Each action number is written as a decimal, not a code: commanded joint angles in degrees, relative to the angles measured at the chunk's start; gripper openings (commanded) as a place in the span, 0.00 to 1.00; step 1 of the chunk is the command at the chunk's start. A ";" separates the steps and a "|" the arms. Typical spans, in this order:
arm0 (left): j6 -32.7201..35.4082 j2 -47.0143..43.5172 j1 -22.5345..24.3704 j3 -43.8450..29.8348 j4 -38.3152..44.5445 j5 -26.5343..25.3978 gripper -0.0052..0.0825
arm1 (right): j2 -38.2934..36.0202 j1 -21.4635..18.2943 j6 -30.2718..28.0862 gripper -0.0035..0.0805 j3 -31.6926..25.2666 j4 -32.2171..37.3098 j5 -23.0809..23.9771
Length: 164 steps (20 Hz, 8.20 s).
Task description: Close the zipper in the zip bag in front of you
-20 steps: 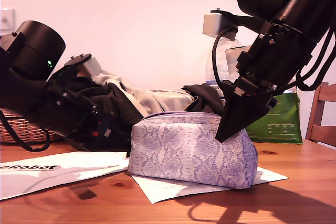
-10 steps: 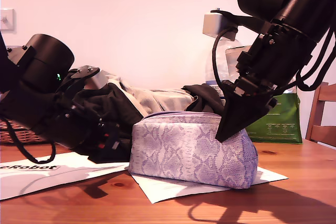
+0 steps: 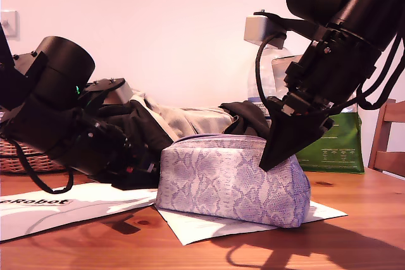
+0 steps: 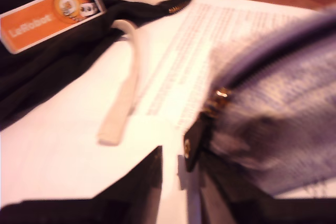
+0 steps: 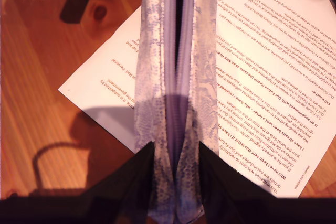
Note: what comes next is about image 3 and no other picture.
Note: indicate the white paper sheet fine print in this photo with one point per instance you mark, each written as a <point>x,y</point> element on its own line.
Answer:
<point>196,229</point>

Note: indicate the white paper sheet bold print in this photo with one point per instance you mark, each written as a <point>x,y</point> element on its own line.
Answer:
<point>79,213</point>

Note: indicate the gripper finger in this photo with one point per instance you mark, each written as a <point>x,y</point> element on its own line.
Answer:
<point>136,181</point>

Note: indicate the silver green pet food bag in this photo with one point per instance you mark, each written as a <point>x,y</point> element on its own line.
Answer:
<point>335,156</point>

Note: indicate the large clear water bottle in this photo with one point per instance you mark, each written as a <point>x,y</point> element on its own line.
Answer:
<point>267,77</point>

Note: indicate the dark brown beige garment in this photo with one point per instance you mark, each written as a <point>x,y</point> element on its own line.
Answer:
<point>190,121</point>

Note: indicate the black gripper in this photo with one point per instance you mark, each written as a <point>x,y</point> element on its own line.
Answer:
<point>335,67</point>

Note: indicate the white wall switch plate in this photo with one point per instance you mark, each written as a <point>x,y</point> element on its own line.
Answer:
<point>9,18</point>

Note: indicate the wooden chair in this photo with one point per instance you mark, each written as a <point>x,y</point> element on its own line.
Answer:
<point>383,159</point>

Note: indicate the purple snakeskin zip bag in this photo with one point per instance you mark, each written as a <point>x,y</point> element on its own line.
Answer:
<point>221,187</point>

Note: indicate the woven wicker basket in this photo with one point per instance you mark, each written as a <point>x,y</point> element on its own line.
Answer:
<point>19,162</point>

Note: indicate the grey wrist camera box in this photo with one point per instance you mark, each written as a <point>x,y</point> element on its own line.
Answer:
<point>253,28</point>
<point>121,93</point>

